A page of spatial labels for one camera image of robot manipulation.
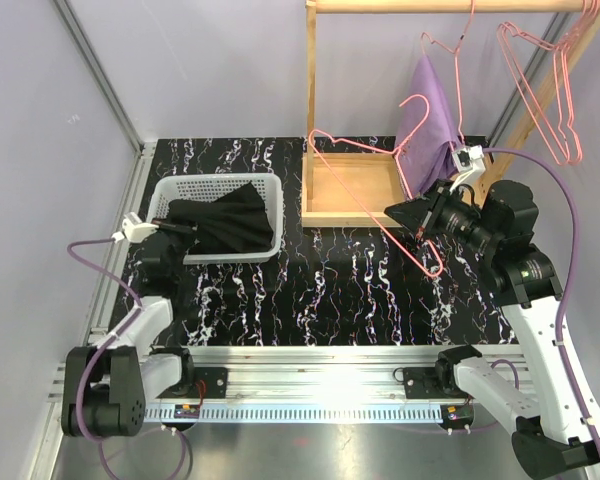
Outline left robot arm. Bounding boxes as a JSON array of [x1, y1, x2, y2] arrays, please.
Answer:
[[61, 225, 197, 441]]

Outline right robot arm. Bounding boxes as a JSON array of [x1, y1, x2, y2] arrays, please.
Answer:
[[385, 180, 600, 479]]

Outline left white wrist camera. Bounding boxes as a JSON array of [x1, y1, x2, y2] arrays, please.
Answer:
[[111, 212, 158, 244]]

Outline purple garment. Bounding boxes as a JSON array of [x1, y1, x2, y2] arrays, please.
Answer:
[[395, 55, 459, 196]]

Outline white plastic basket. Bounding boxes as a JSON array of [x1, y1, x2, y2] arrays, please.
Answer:
[[146, 173, 284, 265]]

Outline aluminium corner post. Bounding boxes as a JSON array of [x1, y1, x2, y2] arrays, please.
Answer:
[[51, 0, 144, 154]]

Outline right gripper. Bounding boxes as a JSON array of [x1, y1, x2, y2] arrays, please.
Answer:
[[386, 179, 500, 256]]

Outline black trousers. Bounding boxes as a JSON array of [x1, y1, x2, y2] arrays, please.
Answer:
[[166, 183, 274, 255]]

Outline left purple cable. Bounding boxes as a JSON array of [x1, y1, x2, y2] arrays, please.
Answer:
[[67, 237, 146, 441]]

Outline aluminium rail base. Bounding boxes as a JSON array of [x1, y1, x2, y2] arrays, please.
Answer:
[[47, 344, 536, 424]]

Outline empty pink wire hangers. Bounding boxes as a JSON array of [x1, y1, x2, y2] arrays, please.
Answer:
[[497, 1, 600, 166]]

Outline pink hanger with purple garment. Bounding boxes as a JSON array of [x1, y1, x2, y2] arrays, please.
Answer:
[[420, 0, 476, 144]]

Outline black marbled mat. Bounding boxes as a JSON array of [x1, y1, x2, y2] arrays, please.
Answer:
[[146, 137, 515, 346]]

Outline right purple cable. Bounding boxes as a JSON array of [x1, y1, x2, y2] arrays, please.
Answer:
[[482, 147, 600, 480]]

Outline wooden clothes rack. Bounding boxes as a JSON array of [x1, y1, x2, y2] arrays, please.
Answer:
[[300, 0, 600, 228]]

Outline purple cable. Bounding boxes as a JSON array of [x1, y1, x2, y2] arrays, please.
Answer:
[[67, 237, 146, 441], [482, 147, 600, 480]]

